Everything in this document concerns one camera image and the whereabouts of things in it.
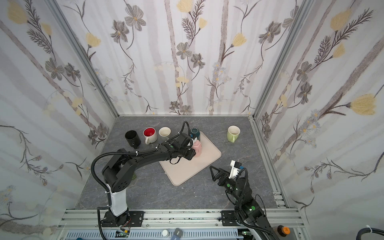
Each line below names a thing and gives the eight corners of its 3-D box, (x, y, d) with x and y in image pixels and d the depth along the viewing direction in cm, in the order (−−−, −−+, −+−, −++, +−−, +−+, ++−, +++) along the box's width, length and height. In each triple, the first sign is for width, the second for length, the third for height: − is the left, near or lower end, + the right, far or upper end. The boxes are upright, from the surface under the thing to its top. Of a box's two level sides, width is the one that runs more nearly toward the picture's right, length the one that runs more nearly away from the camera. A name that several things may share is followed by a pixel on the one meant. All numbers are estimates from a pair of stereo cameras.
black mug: (126, 150, 102) (121, 143, 95) (131, 138, 109) (126, 130, 101) (138, 150, 102) (134, 143, 95) (142, 138, 109) (138, 130, 102)
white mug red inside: (147, 147, 104) (144, 140, 98) (145, 135, 110) (142, 128, 104) (159, 143, 106) (157, 137, 99) (156, 132, 112) (154, 125, 106)
